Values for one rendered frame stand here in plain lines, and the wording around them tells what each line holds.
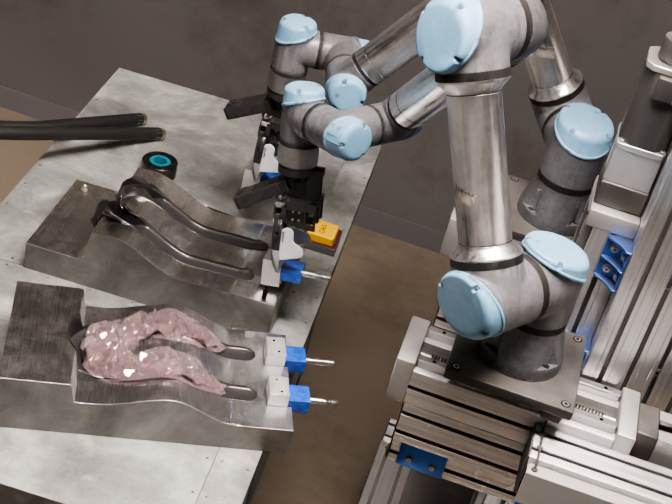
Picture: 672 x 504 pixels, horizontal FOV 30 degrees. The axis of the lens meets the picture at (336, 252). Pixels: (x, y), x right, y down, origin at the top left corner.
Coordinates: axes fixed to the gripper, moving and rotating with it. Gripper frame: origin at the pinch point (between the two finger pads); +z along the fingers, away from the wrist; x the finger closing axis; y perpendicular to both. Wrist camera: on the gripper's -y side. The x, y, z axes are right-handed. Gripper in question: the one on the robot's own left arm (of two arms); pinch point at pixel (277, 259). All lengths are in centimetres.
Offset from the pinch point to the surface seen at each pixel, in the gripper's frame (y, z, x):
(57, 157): -59, 1, 35
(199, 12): -66, 2, 174
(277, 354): 5.2, 9.7, -18.8
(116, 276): -30.0, 6.5, -6.1
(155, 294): -22.2, 9.1, -5.8
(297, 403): 11.1, 13.7, -27.5
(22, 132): -61, -9, 21
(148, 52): -84, 20, 177
